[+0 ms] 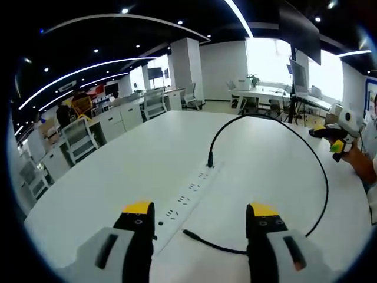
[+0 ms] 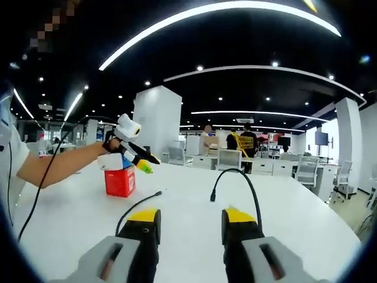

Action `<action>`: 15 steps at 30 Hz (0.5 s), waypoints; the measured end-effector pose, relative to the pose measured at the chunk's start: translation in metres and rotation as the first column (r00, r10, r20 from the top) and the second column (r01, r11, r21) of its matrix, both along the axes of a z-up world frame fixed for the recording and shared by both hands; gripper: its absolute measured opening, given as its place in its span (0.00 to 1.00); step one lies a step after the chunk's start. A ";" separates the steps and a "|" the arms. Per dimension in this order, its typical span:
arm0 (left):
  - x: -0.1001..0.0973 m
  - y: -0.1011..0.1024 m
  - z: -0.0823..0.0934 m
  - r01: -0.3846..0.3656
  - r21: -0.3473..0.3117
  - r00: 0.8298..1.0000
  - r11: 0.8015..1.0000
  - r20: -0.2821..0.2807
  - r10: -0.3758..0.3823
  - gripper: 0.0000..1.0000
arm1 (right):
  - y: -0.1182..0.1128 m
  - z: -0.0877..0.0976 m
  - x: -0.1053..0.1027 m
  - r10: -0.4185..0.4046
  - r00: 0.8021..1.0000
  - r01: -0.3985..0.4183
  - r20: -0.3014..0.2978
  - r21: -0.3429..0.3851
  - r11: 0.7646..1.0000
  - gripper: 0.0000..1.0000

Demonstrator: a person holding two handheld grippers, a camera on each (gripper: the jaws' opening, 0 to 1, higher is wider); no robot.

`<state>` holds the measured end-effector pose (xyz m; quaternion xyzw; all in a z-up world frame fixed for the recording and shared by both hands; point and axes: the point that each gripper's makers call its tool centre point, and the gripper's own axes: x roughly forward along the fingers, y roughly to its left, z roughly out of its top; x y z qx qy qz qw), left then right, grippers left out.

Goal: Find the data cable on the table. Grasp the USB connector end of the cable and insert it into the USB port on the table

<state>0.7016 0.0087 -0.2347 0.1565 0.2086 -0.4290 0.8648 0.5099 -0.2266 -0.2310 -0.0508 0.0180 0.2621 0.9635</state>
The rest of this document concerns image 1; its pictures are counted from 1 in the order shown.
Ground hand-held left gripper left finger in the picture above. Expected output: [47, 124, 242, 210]
[60, 200, 156, 283]

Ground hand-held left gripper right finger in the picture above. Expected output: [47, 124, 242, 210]
[246, 202, 332, 283]

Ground black data cable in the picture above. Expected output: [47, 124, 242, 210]
[182, 113, 330, 255]

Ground white power strip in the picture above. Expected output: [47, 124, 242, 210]
[151, 160, 227, 256]

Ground person's right hand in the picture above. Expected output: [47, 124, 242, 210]
[340, 142, 363, 166]

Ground black tripod stand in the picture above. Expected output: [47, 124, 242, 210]
[286, 44, 305, 125]

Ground monitor on tripod stand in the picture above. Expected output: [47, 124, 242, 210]
[288, 57, 309, 97]

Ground white table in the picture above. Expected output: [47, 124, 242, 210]
[23, 109, 373, 283]

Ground white office desk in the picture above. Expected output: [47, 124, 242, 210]
[229, 86, 294, 115]

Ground white printer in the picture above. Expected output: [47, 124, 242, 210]
[236, 77, 253, 90]

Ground large black hanging screen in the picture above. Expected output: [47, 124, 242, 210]
[277, 0, 322, 66]

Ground white cabinet row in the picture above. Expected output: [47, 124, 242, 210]
[90, 102, 144, 143]

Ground stacked cardboard boxes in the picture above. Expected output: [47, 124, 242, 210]
[37, 117, 60, 146]

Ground yellow cart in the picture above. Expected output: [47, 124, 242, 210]
[65, 96, 95, 119]

